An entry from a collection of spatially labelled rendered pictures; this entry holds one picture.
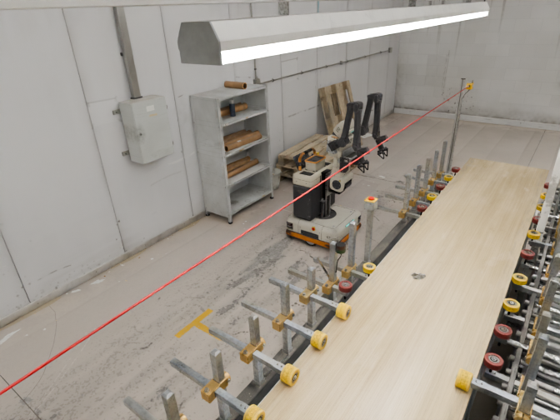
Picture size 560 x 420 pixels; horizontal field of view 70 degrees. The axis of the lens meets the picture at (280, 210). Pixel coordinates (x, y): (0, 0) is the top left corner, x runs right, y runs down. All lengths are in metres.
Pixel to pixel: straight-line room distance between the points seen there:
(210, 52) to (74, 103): 3.28
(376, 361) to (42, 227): 3.14
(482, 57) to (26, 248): 8.66
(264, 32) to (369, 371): 1.54
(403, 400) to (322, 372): 0.36
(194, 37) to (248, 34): 0.11
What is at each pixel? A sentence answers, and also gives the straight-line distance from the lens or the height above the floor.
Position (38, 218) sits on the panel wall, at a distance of 4.11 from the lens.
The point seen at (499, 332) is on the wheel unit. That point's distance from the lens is 2.35.
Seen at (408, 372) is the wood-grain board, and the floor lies 0.90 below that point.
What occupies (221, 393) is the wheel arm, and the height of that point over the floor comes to 0.96.
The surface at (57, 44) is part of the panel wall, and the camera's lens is 4.02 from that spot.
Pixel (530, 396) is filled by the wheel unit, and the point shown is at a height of 1.06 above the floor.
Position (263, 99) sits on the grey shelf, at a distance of 5.23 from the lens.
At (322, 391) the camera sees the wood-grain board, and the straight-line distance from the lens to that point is 1.91.
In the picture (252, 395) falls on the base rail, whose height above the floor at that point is 0.70.
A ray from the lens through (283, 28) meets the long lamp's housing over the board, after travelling 1.01.
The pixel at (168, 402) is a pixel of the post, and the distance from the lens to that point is 1.69.
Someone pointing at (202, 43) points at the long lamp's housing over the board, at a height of 2.34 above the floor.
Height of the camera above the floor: 2.40
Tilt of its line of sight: 27 degrees down
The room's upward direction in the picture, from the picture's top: 3 degrees counter-clockwise
